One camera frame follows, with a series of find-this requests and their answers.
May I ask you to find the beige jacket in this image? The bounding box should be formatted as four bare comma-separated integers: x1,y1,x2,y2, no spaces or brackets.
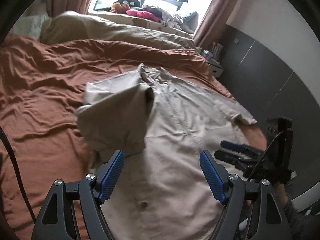
75,65,255,239

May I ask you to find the clothes pile on sill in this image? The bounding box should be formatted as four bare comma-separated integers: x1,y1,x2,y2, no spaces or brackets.
142,5,199,34

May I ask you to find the person right hand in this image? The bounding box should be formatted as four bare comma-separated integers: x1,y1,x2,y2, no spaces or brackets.
273,183,289,207

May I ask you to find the white nightstand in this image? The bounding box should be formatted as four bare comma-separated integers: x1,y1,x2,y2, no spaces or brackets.
207,61,223,79

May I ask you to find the brown bed sheet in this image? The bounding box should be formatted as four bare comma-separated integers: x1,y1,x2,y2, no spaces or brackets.
0,33,268,240

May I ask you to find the right pink curtain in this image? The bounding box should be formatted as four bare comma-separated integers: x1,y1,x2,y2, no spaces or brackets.
193,0,238,49

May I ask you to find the pink cloth on sill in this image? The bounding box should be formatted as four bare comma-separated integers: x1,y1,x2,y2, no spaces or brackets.
126,9,161,22

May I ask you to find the stuffed toy on sill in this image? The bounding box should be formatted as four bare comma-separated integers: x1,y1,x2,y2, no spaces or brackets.
110,2,131,14

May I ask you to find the beige duvet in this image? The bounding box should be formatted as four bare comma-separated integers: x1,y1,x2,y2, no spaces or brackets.
39,11,196,50

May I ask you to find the light green pillow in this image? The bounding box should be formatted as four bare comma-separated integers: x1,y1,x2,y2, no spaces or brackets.
10,14,50,40

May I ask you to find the black cable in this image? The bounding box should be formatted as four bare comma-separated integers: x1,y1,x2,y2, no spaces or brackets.
0,126,37,224

